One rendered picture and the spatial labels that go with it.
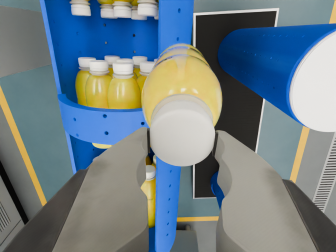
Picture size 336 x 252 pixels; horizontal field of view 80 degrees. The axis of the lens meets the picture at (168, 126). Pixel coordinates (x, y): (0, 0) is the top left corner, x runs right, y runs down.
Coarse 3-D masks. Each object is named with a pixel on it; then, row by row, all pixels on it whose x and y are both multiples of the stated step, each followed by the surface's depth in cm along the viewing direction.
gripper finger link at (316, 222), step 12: (288, 180) 8; (288, 192) 8; (300, 192) 8; (300, 204) 7; (312, 204) 7; (300, 216) 7; (312, 216) 7; (324, 216) 7; (312, 228) 6; (324, 228) 6; (312, 240) 6; (324, 240) 6
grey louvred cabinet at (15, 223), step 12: (0, 168) 188; (0, 180) 183; (0, 192) 182; (12, 192) 200; (0, 204) 181; (12, 204) 195; (0, 216) 181; (12, 216) 194; (24, 216) 215; (0, 228) 180; (12, 228) 194; (0, 240) 180
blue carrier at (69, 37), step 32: (64, 0) 43; (96, 0) 49; (160, 0) 30; (192, 0) 36; (64, 32) 44; (96, 32) 51; (128, 32) 54; (160, 32) 32; (64, 64) 45; (64, 96) 41; (64, 128) 42; (96, 128) 36; (128, 128) 36; (160, 160) 42; (160, 192) 46; (160, 224) 51
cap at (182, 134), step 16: (160, 112) 11; (176, 112) 11; (192, 112) 11; (160, 128) 11; (176, 128) 11; (192, 128) 11; (208, 128) 11; (160, 144) 12; (176, 144) 12; (192, 144) 12; (208, 144) 12; (176, 160) 12; (192, 160) 12
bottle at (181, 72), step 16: (176, 48) 22; (192, 48) 23; (160, 64) 16; (176, 64) 15; (192, 64) 15; (160, 80) 14; (176, 80) 14; (192, 80) 14; (208, 80) 14; (144, 96) 15; (160, 96) 14; (176, 96) 13; (192, 96) 13; (208, 96) 14; (144, 112) 15; (208, 112) 13
